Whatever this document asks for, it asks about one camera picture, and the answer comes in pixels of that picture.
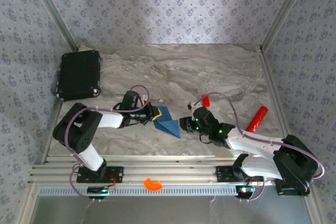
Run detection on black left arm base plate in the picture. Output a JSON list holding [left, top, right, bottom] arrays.
[[76, 165, 124, 184]]

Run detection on grey metal sheet panel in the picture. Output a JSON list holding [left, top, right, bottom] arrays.
[[33, 195, 314, 224]]

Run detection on black rectangular case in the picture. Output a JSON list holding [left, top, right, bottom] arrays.
[[56, 49, 102, 102]]

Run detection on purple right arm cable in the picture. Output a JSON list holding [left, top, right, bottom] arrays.
[[194, 92, 325, 201]]

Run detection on red textured cylinder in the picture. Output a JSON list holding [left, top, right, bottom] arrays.
[[246, 105, 269, 133]]

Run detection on orange curved plastic piece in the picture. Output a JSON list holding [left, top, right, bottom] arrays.
[[143, 178, 163, 191]]

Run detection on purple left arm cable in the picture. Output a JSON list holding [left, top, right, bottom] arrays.
[[65, 84, 150, 201]]

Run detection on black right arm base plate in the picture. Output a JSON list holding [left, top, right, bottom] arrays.
[[215, 165, 265, 183]]

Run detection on circuit board with green light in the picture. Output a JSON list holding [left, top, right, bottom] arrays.
[[235, 185, 256, 195], [87, 186, 116, 196]]

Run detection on aluminium side rail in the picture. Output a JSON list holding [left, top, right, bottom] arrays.
[[39, 100, 65, 166], [258, 47, 300, 163]]

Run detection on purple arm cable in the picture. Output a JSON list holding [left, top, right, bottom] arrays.
[[65, 84, 150, 201], [194, 92, 325, 201]]

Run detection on blue cloth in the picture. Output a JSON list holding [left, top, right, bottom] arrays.
[[152, 105, 182, 138]]

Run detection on black clamp block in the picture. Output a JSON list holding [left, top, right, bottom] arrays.
[[275, 179, 310, 197]]

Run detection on grey slotted cable duct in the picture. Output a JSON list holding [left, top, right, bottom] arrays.
[[38, 185, 237, 197]]

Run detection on aluminium corner post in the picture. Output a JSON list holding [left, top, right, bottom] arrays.
[[25, 0, 79, 51], [261, 0, 312, 51]]

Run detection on aluminium rail frame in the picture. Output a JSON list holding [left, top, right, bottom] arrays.
[[28, 154, 312, 186]]

